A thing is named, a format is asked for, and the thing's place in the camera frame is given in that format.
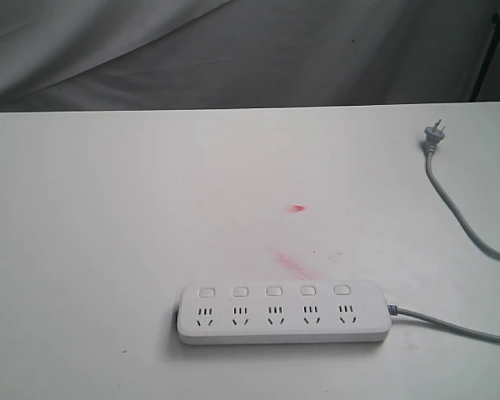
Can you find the white five-socket power strip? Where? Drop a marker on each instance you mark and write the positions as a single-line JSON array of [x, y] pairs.
[[236, 313]]

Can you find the grey backdrop cloth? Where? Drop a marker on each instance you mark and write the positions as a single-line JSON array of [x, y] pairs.
[[142, 55]]

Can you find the black stand in background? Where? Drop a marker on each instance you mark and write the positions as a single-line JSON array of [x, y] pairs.
[[487, 57]]

